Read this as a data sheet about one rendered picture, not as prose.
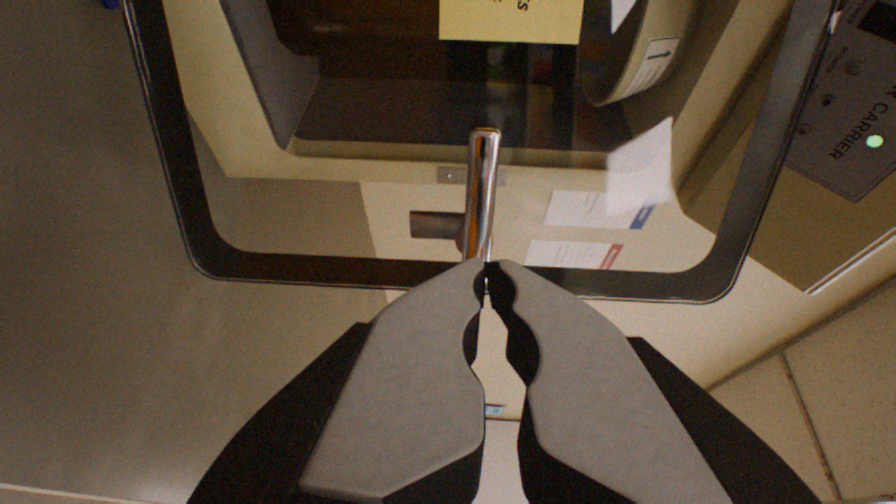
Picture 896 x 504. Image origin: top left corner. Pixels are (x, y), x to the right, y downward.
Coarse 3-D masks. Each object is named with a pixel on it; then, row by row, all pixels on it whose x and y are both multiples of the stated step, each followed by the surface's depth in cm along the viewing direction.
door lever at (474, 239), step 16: (480, 128) 19; (496, 128) 19; (480, 144) 19; (496, 144) 19; (480, 160) 20; (496, 160) 20; (480, 176) 20; (496, 176) 20; (480, 192) 20; (496, 192) 21; (480, 208) 21; (464, 224) 22; (480, 224) 21; (464, 240) 22; (480, 240) 22; (464, 256) 22; (480, 256) 22
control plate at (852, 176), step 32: (864, 0) 22; (864, 32) 22; (832, 64) 24; (864, 64) 23; (864, 96) 24; (832, 128) 26; (864, 128) 25; (800, 160) 29; (832, 160) 27; (864, 160) 26; (864, 192) 27
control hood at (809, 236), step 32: (800, 192) 30; (832, 192) 28; (768, 224) 33; (800, 224) 31; (832, 224) 29; (864, 224) 28; (768, 256) 35; (800, 256) 32; (832, 256) 31; (864, 256) 29; (800, 288) 34
